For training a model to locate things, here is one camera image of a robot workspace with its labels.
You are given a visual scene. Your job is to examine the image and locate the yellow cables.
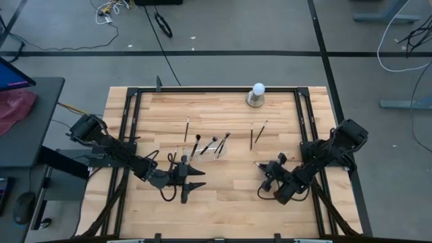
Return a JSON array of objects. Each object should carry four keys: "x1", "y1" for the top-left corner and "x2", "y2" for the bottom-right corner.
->
[{"x1": 57, "y1": 102, "x2": 88, "y2": 117}]

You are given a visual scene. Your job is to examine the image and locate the dark keyboard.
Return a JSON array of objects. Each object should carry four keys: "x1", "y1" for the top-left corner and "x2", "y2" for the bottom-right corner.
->
[{"x1": 0, "y1": 177, "x2": 14, "y2": 217}]

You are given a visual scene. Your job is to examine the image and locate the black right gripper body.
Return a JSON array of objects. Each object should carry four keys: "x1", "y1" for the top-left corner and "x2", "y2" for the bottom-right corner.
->
[{"x1": 261, "y1": 152, "x2": 288, "y2": 192}]

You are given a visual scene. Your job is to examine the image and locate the black computer mouse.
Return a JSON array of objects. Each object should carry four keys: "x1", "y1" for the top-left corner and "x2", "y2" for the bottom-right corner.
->
[{"x1": 12, "y1": 191, "x2": 36, "y2": 225}]

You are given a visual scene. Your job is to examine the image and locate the grey desk foot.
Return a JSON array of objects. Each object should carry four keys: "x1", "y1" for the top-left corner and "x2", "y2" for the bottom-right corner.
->
[
  {"x1": 379, "y1": 97, "x2": 432, "y2": 111},
  {"x1": 353, "y1": 0, "x2": 421, "y2": 24}
]

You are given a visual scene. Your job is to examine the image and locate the grey side desk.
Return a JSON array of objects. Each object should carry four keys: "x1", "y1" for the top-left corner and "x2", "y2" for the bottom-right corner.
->
[{"x1": 0, "y1": 76, "x2": 65, "y2": 169}]

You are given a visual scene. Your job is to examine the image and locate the black crossbar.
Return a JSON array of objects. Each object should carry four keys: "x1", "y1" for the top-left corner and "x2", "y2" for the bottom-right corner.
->
[{"x1": 36, "y1": 145, "x2": 91, "y2": 180}]

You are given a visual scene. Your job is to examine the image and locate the white floor cable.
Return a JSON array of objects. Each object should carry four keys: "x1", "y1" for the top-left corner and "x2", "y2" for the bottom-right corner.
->
[{"x1": 377, "y1": 0, "x2": 432, "y2": 73}]

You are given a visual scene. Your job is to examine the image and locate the long black floor cable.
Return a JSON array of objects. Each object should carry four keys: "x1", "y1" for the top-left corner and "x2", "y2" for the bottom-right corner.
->
[{"x1": 143, "y1": 5, "x2": 182, "y2": 87}]

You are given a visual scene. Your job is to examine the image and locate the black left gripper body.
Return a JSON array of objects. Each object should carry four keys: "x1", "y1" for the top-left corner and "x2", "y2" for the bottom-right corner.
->
[{"x1": 168, "y1": 155, "x2": 189, "y2": 204}]

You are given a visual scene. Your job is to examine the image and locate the pink cloth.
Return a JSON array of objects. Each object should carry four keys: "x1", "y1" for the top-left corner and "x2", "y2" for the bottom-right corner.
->
[{"x1": 0, "y1": 90, "x2": 38, "y2": 136}]

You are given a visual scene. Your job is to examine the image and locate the clear acrylic brush organiser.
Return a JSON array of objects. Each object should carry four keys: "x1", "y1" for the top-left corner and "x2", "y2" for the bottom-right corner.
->
[{"x1": 183, "y1": 143, "x2": 234, "y2": 162}]

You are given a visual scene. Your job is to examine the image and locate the black cable bundle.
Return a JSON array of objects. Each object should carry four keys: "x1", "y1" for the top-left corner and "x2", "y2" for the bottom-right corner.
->
[{"x1": 398, "y1": 23, "x2": 432, "y2": 53}]

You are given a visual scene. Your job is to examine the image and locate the white cable bundle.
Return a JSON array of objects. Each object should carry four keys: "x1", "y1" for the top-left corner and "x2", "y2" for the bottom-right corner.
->
[{"x1": 94, "y1": 0, "x2": 131, "y2": 26}]

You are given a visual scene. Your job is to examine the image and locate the large fluffy black makeup brush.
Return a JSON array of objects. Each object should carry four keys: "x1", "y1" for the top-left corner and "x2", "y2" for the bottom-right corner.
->
[{"x1": 199, "y1": 136, "x2": 219, "y2": 156}]

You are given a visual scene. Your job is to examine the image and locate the monitor with blue screen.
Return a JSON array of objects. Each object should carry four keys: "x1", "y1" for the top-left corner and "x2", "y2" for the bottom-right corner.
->
[{"x1": 0, "y1": 56, "x2": 37, "y2": 92}]

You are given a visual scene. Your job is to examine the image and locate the thin black floor cable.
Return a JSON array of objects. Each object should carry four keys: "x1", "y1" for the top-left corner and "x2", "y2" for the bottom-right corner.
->
[{"x1": 0, "y1": 13, "x2": 119, "y2": 65}]

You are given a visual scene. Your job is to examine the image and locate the coiled black cable loop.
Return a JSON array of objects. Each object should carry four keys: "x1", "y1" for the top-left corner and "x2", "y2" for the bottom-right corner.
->
[{"x1": 154, "y1": 12, "x2": 173, "y2": 38}]

